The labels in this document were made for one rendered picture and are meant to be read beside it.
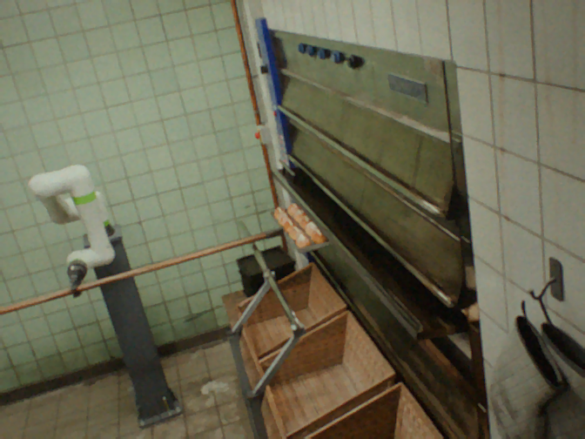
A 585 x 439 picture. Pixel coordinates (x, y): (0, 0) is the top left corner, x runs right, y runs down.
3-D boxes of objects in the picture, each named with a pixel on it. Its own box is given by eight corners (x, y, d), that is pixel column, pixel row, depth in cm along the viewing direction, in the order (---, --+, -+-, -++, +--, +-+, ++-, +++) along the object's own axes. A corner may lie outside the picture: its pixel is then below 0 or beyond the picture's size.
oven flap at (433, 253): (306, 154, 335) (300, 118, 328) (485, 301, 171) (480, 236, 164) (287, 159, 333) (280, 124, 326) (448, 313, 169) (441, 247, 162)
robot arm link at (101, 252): (73, 199, 316) (72, 207, 306) (96, 192, 318) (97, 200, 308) (95, 261, 332) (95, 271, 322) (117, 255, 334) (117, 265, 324)
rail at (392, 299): (271, 169, 333) (274, 169, 333) (416, 333, 168) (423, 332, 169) (270, 165, 332) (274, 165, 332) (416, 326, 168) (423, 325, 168)
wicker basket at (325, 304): (322, 303, 362) (313, 260, 352) (357, 354, 310) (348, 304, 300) (239, 328, 353) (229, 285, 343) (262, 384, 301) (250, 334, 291)
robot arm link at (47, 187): (49, 208, 349) (22, 173, 298) (78, 200, 352) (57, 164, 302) (54, 230, 346) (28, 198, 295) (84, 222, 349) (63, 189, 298)
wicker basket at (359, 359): (359, 357, 307) (349, 307, 297) (406, 429, 255) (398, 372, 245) (262, 388, 299) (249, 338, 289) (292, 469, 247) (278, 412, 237)
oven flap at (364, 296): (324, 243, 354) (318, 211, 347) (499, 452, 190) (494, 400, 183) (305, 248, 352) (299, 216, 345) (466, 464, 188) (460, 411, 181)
